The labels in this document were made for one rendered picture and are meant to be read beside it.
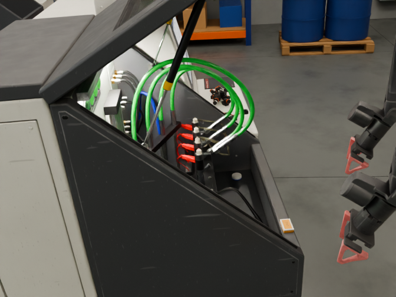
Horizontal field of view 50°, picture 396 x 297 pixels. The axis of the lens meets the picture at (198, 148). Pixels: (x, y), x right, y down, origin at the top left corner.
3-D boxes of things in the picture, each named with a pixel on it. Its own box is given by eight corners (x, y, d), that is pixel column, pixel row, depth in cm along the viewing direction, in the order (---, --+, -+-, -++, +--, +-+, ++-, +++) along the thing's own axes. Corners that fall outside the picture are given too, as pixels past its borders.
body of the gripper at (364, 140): (352, 151, 138) (365, 134, 133) (353, 137, 146) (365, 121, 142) (369, 161, 137) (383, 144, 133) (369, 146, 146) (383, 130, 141)
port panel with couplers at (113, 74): (130, 147, 155) (116, 66, 140) (121, 148, 155) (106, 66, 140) (132, 131, 167) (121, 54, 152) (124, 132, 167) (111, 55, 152)
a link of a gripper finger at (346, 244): (326, 261, 106) (347, 238, 100) (328, 243, 112) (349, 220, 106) (350, 276, 105) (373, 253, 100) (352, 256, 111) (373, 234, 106)
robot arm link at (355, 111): (403, 112, 127) (402, 101, 134) (369, 94, 127) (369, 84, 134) (379, 142, 134) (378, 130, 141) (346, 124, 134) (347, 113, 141)
